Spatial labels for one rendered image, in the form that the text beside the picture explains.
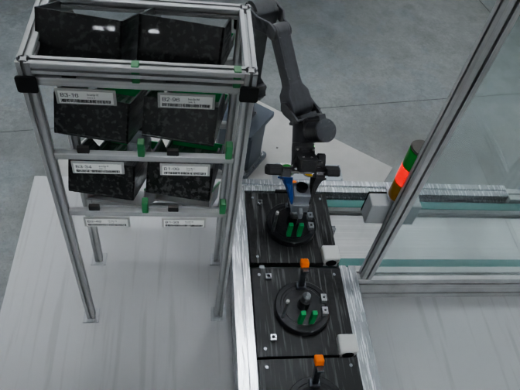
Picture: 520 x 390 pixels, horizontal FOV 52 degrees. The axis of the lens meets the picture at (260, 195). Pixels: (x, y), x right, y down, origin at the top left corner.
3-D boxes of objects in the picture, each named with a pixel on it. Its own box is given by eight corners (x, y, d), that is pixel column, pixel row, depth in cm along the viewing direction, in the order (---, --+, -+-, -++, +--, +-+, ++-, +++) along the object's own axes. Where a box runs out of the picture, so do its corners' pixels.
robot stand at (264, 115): (230, 137, 183) (235, 92, 168) (266, 155, 180) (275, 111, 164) (206, 162, 175) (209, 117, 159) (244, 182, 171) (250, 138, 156)
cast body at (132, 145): (133, 145, 130) (135, 118, 127) (151, 148, 130) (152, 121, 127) (124, 158, 123) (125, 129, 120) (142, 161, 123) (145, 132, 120)
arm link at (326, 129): (278, 103, 133) (304, 99, 122) (306, 94, 136) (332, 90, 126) (290, 146, 135) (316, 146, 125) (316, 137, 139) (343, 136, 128)
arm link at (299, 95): (242, 8, 132) (262, -2, 123) (270, 1, 135) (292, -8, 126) (271, 121, 139) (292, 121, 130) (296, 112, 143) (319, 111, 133)
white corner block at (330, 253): (318, 252, 146) (321, 244, 143) (334, 252, 147) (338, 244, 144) (321, 267, 144) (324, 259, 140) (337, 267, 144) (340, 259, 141)
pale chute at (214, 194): (171, 189, 149) (173, 174, 149) (217, 196, 150) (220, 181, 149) (153, 200, 121) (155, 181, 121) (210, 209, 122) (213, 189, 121)
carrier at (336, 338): (250, 271, 140) (255, 245, 130) (338, 271, 143) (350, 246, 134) (256, 360, 125) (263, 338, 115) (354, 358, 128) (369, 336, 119)
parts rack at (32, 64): (92, 253, 148) (33, -15, 87) (223, 253, 153) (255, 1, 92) (82, 323, 135) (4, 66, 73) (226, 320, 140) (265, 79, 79)
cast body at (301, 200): (288, 193, 142) (292, 176, 136) (303, 193, 142) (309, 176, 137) (291, 218, 137) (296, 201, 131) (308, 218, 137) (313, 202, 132)
